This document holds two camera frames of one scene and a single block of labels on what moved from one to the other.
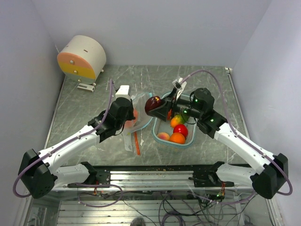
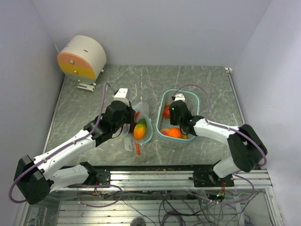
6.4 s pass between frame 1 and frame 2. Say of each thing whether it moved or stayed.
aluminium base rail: stayed
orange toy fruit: moved
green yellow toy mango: moved
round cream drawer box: stayed
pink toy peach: moved
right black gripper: moved
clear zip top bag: moved
